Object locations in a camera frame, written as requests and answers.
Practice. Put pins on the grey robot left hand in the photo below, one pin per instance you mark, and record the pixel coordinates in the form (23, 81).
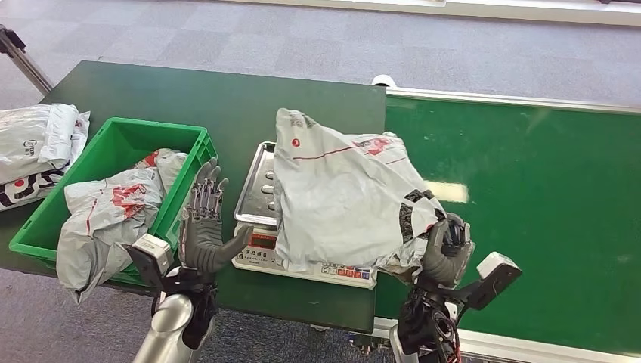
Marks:
(200, 245)

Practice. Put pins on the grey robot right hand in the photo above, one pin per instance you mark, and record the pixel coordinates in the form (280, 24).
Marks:
(443, 265)

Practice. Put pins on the grey courier package red print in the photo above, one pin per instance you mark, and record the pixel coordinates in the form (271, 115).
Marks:
(340, 200)

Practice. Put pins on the electronic weighing scale steel tray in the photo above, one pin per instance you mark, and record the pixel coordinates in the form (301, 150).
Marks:
(258, 195)

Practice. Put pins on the small grey courier package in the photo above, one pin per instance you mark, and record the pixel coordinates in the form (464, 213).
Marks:
(168, 163)

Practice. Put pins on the large crumpled grey courier package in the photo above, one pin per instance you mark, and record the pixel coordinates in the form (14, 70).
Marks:
(105, 225)

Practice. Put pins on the green plastic basket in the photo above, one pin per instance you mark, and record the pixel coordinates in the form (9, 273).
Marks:
(120, 145)

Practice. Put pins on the black and white printed package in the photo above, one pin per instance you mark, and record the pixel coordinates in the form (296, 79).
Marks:
(20, 190)

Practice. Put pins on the white courier package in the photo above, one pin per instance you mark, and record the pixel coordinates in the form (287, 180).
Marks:
(35, 140)

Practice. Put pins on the metal stand leg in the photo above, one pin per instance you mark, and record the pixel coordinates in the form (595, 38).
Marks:
(25, 60)

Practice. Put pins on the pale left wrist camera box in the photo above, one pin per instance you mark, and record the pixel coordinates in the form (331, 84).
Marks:
(152, 250)

